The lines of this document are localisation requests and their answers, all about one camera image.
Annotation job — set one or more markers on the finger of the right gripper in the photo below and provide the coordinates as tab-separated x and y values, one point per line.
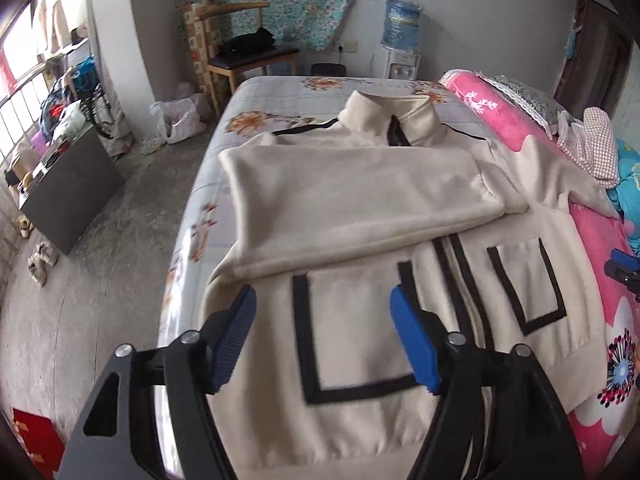
629	262

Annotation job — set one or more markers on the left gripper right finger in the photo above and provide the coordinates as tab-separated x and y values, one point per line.
497	415

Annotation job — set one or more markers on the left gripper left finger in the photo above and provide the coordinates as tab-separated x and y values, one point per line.
116	436

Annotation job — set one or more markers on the cream jacket with black trim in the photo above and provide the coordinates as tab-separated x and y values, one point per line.
524	278

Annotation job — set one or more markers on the black clothes on chair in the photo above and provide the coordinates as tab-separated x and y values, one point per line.
248	45

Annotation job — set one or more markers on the teal cartoon blanket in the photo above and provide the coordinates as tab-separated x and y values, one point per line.
628	191

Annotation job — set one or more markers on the pink floral blanket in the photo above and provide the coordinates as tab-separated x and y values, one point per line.
603	422

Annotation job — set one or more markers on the pink checkered cloth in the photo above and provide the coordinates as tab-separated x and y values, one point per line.
590	143

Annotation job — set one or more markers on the red paper bag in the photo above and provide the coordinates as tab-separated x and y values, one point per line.
42	442

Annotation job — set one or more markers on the green lace-edged pillow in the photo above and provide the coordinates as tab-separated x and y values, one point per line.
538	105

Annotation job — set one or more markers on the beige shoe pair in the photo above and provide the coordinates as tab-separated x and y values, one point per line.
45	256

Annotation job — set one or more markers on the dark grey cabinet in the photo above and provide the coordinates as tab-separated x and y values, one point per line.
69	195

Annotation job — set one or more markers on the white plastic bag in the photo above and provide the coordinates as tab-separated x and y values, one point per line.
176	121

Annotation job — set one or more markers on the floral plaid bed sheet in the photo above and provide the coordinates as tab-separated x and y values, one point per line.
327	222

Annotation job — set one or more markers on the white water dispenser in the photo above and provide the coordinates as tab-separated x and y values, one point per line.
397	64

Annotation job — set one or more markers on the metal balcony railing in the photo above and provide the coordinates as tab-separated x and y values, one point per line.
21	109

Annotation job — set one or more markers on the bicycle with blue bag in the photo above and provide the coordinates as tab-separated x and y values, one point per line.
80	84

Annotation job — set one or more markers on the blue water bottle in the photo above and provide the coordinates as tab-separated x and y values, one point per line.
401	27

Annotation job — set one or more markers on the wooden chair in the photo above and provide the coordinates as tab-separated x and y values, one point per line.
219	63

